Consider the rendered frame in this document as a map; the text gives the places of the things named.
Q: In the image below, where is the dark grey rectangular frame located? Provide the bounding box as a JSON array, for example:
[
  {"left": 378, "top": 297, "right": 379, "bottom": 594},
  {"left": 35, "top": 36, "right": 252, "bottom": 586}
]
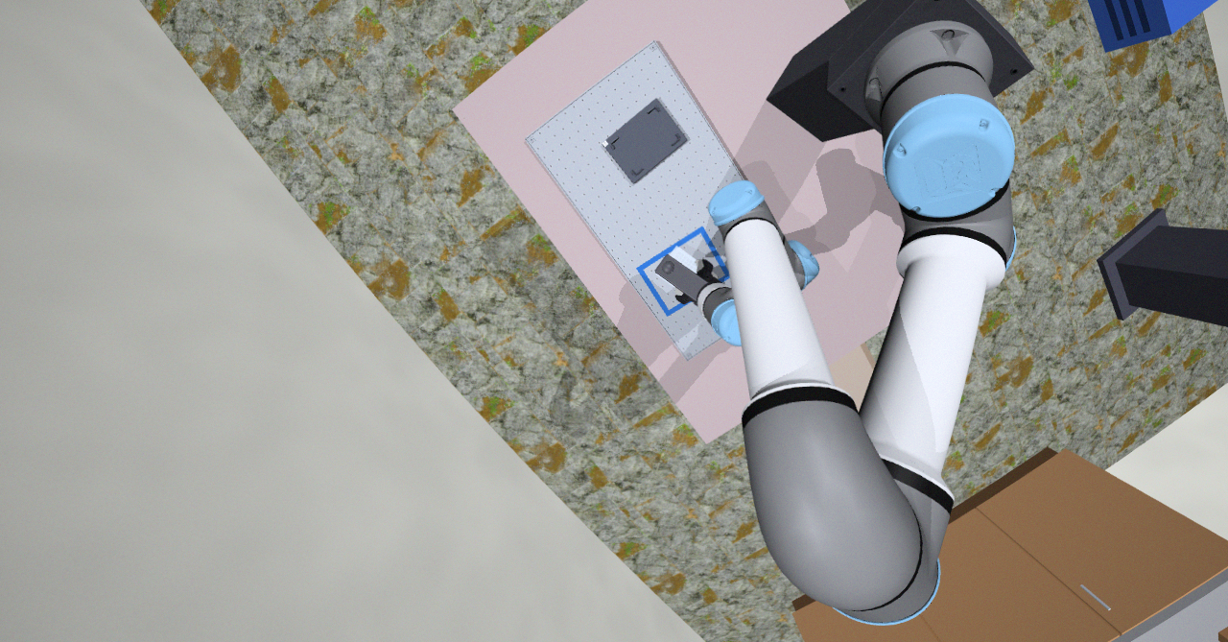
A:
[{"left": 602, "top": 98, "right": 688, "bottom": 184}]

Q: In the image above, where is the blue tape outline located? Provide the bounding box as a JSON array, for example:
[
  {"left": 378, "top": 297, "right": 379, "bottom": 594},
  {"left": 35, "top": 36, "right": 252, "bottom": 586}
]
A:
[{"left": 636, "top": 227, "right": 729, "bottom": 315}]

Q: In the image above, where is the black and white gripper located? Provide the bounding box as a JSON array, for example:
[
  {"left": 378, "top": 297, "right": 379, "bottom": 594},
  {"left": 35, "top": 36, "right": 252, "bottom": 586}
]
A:
[{"left": 675, "top": 259, "right": 722, "bottom": 306}]

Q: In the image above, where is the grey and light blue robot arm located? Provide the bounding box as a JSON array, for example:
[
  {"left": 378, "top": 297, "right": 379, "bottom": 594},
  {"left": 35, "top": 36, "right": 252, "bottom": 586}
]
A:
[{"left": 655, "top": 20, "right": 1016, "bottom": 626}]

